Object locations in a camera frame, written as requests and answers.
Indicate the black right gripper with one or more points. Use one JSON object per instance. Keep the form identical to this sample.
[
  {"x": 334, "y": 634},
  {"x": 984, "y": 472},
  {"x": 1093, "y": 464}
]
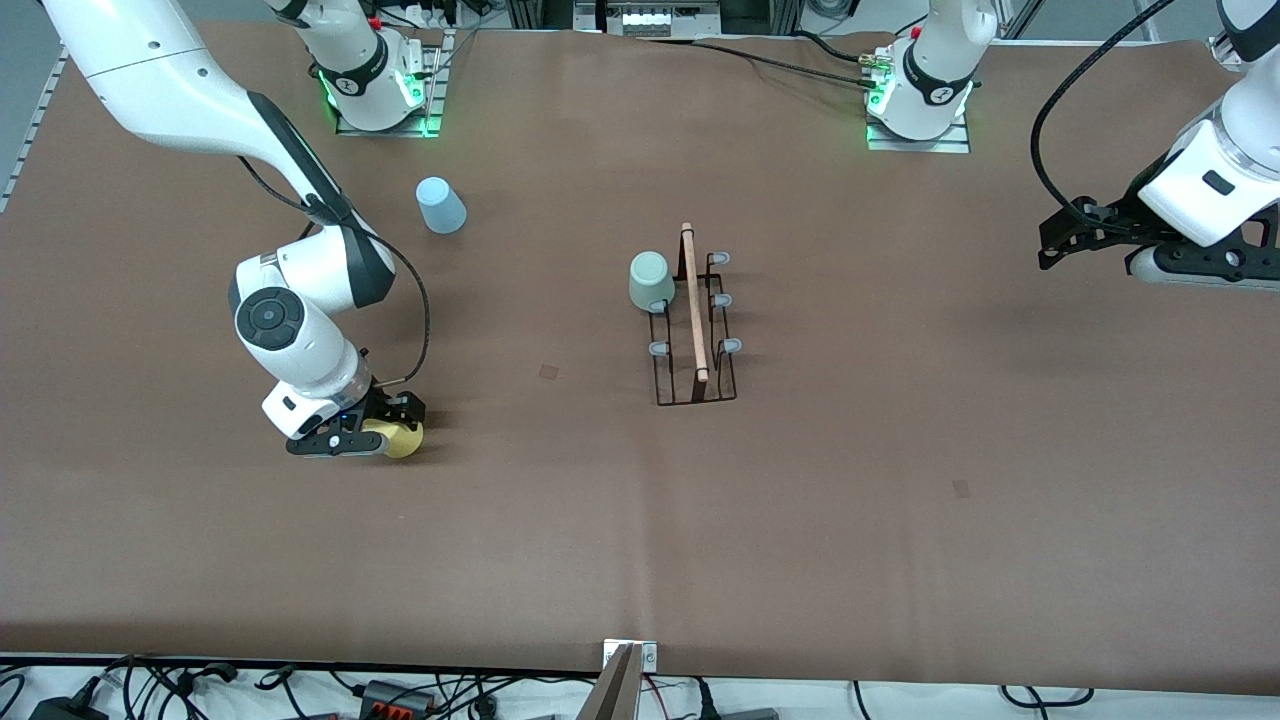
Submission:
[{"x": 384, "y": 405}]

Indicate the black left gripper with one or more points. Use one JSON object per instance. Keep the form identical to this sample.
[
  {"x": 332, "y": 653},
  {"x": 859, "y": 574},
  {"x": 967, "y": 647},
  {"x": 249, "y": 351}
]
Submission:
[{"x": 1118, "y": 224}]

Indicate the yellow plastic cup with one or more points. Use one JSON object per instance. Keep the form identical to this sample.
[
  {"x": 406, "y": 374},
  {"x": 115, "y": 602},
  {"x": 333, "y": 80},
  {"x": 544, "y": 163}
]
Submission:
[{"x": 402, "y": 440}]

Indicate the pale green plastic cup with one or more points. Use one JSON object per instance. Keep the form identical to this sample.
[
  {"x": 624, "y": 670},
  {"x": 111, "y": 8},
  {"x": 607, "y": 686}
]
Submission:
[{"x": 650, "y": 280}]

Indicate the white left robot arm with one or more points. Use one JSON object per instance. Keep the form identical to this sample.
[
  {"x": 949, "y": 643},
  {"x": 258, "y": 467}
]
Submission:
[{"x": 1230, "y": 160}]

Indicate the light blue plastic cup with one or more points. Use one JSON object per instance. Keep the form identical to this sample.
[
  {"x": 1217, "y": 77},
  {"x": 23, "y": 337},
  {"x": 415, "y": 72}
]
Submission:
[{"x": 440, "y": 205}]

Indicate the black box with orange connectors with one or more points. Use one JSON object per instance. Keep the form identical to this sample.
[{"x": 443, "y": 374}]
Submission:
[{"x": 395, "y": 697}]

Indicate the black power adapter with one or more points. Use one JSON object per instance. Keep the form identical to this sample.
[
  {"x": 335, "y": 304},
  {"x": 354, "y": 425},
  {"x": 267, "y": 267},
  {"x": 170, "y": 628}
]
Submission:
[{"x": 65, "y": 710}]

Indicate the device with white connectors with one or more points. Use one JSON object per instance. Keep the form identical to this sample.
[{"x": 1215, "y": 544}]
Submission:
[{"x": 650, "y": 15}]

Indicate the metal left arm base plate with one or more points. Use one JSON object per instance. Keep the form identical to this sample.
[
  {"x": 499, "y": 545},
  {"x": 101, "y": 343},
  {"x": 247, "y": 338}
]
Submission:
[{"x": 915, "y": 145}]

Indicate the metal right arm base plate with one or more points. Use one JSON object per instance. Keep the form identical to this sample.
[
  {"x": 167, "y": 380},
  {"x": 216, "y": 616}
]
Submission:
[{"x": 432, "y": 90}]

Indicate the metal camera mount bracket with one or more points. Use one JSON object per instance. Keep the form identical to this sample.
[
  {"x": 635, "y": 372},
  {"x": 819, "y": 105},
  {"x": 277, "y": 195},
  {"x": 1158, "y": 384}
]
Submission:
[{"x": 648, "y": 655}]

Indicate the brown wedge post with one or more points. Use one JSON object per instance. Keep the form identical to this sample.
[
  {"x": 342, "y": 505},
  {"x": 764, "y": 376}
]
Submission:
[{"x": 612, "y": 695}]

